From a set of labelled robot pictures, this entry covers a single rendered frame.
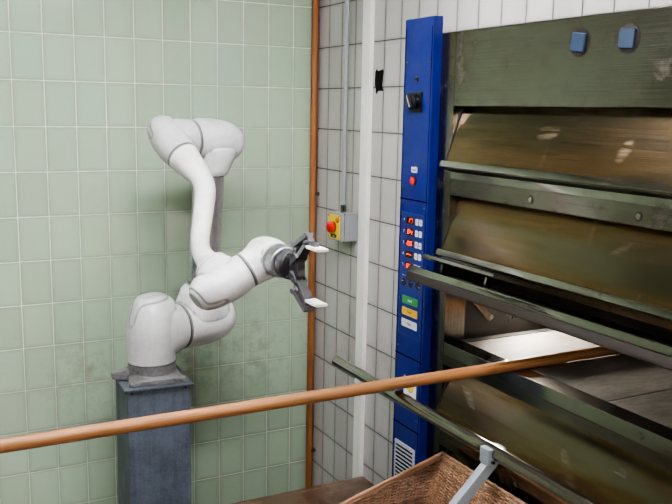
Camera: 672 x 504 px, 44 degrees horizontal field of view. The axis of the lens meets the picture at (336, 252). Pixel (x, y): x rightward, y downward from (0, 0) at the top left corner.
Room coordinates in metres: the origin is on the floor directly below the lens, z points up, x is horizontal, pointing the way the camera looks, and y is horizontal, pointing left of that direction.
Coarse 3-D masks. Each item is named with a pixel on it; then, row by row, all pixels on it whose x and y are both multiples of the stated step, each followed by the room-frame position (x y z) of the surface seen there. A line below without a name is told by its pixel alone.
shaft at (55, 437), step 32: (576, 352) 2.30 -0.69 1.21; (608, 352) 2.35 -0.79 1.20; (352, 384) 1.99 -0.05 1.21; (384, 384) 2.01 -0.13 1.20; (416, 384) 2.05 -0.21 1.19; (160, 416) 1.76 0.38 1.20; (192, 416) 1.78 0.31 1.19; (224, 416) 1.82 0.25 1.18; (0, 448) 1.60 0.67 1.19; (32, 448) 1.64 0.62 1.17
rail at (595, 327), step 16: (416, 272) 2.37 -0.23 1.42; (432, 272) 2.30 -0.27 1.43; (464, 288) 2.17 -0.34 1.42; (480, 288) 2.11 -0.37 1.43; (512, 304) 1.99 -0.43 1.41; (528, 304) 1.94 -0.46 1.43; (560, 320) 1.85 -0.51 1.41; (576, 320) 1.80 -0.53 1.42; (624, 336) 1.68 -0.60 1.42; (640, 336) 1.65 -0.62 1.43
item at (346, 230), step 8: (328, 216) 3.02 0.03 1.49; (336, 216) 2.97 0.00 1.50; (344, 216) 2.95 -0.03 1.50; (352, 216) 2.96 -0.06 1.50; (336, 224) 2.97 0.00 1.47; (344, 224) 2.95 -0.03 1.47; (352, 224) 2.96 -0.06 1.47; (328, 232) 3.02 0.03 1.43; (336, 232) 2.96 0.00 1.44; (344, 232) 2.95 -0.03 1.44; (352, 232) 2.96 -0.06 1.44; (336, 240) 2.97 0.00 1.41; (344, 240) 2.95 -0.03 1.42; (352, 240) 2.96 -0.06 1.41
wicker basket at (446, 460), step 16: (416, 464) 2.38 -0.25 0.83; (432, 464) 2.40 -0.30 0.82; (448, 464) 2.38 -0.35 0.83; (416, 480) 2.37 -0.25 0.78; (448, 480) 2.36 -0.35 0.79; (464, 480) 2.30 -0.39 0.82; (368, 496) 2.29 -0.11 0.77; (384, 496) 2.32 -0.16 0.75; (400, 496) 2.34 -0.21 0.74; (416, 496) 2.37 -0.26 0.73; (432, 496) 2.39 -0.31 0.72; (448, 496) 2.34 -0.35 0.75; (480, 496) 2.23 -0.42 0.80; (496, 496) 2.18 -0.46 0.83; (512, 496) 2.13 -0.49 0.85
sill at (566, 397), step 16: (448, 352) 2.46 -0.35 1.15; (464, 352) 2.39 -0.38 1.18; (480, 352) 2.38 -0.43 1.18; (512, 384) 2.20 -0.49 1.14; (528, 384) 2.14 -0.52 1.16; (544, 384) 2.10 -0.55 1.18; (560, 384) 2.10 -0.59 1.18; (560, 400) 2.03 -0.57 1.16; (576, 400) 1.98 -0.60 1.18; (592, 400) 1.98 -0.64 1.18; (592, 416) 1.93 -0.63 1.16; (608, 416) 1.89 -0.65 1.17; (624, 416) 1.87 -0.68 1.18; (640, 416) 1.87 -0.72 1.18; (624, 432) 1.84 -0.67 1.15; (640, 432) 1.80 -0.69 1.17; (656, 432) 1.78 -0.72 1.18; (656, 448) 1.76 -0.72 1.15
